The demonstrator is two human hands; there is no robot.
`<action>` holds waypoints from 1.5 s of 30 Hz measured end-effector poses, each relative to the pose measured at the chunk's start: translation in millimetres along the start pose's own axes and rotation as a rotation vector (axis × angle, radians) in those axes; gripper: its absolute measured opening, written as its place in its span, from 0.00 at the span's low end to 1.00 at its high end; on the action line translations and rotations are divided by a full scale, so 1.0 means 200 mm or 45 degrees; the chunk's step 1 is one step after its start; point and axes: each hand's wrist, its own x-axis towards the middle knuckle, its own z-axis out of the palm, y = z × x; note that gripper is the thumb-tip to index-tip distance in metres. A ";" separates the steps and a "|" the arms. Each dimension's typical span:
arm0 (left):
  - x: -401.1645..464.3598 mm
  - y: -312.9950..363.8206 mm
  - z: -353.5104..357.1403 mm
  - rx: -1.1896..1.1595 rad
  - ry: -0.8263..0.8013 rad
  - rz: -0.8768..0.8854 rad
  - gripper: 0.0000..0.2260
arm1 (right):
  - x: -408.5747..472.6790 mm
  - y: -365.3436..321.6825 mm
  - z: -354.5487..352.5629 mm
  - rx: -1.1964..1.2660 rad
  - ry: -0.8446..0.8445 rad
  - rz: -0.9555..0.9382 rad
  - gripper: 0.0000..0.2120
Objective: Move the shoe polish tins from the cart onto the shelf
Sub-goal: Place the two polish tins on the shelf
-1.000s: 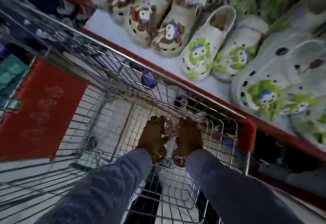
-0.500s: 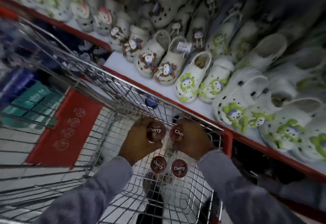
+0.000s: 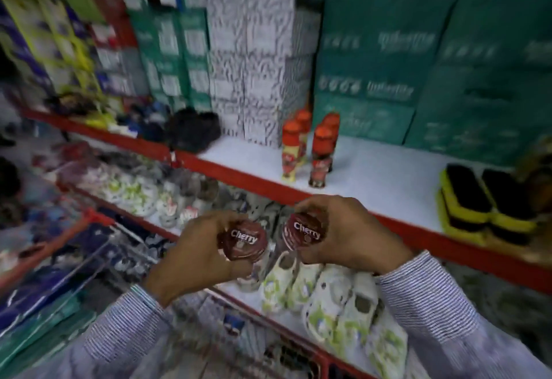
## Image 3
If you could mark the person's left hand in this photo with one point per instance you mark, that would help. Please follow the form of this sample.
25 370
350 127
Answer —
194 258

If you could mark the person's right hand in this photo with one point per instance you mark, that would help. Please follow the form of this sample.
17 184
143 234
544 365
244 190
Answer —
358 236

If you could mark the person's right thumb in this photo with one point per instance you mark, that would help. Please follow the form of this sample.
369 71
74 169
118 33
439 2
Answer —
309 258

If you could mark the person's left thumb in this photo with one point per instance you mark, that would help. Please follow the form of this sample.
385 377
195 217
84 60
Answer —
240 272

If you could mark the dark red shoe polish tin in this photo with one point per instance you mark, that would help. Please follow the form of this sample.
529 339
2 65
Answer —
305 230
243 240

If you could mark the person's right forearm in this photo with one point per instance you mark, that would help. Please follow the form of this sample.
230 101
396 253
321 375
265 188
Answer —
440 318

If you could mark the person's left forearm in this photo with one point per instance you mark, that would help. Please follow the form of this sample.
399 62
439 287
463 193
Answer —
112 335

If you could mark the row of white green clogs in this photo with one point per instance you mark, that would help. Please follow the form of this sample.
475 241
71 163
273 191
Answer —
340 305

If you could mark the orange capped polish bottle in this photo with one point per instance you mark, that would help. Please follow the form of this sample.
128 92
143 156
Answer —
290 150
321 156
303 131
332 126

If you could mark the red metal shelf rack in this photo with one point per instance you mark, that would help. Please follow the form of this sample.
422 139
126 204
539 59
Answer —
388 176

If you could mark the pile of wrapped slippers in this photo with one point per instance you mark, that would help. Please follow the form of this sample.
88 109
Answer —
129 187

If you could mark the pair of black shoes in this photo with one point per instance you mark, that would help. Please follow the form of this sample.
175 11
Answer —
192 129

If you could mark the yellow black shoe brush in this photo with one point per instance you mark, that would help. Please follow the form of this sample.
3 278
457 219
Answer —
511 236
466 195
458 223
511 202

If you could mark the pile of blue shoes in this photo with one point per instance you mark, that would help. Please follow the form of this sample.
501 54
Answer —
149 122

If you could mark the blue packets in cart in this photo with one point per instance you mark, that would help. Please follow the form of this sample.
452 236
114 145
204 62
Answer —
39 292

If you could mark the stack of white patterned boxes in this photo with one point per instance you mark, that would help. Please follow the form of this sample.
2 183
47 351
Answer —
258 55

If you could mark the stack of green labelled boxes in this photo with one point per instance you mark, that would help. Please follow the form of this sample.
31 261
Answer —
172 47

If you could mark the stack of large green boxes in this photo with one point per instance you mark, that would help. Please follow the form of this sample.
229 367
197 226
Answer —
431 47

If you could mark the stack of colourful shoe boxes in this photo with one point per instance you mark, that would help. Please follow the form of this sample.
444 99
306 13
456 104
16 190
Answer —
56 34

